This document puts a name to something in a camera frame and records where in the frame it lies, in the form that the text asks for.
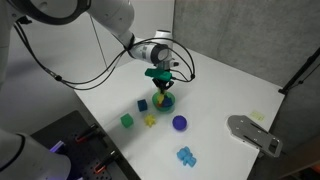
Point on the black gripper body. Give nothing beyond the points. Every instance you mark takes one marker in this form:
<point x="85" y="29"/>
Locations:
<point x="161" y="83"/>

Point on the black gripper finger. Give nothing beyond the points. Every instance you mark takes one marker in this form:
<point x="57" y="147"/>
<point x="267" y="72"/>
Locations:
<point x="160" y="90"/>
<point x="165" y="88"/>

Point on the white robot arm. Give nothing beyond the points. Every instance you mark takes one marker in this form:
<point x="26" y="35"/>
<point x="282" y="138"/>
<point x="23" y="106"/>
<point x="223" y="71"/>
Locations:
<point x="22" y="157"/>

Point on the green bowl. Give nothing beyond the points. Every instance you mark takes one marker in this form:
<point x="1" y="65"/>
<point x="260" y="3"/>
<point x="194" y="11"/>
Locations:
<point x="159" y="106"/>

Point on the blue toy in bowl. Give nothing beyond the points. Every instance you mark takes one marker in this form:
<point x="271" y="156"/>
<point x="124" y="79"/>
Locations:
<point x="167" y="102"/>

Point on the blue cube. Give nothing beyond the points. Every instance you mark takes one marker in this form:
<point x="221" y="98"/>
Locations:
<point x="142" y="105"/>

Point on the yellow spiky toy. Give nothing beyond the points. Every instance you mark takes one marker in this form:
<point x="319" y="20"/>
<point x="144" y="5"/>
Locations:
<point x="150" y="120"/>

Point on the purple ball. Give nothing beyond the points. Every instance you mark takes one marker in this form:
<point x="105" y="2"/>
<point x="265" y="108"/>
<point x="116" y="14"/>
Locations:
<point x="179" y="123"/>

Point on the green cube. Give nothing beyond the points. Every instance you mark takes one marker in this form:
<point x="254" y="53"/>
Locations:
<point x="127" y="120"/>

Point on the light blue bear toy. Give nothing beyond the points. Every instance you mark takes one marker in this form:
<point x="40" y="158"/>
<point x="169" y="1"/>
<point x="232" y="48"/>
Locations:
<point x="186" y="157"/>

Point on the grey metal mounting plate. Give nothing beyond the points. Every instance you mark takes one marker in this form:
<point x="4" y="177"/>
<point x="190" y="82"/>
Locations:
<point x="247" y="131"/>

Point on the red black clamp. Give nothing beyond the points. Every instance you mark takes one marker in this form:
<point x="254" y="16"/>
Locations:
<point x="84" y="136"/>
<point x="105" y="162"/>

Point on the yellow sticky note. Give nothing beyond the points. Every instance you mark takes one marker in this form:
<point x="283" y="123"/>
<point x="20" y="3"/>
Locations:
<point x="257" y="115"/>

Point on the black perforated base board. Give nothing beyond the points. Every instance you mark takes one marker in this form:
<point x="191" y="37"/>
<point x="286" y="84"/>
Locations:
<point x="86" y="155"/>

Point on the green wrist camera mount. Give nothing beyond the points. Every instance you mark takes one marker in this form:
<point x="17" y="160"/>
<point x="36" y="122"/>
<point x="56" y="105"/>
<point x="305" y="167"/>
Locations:
<point x="158" y="74"/>

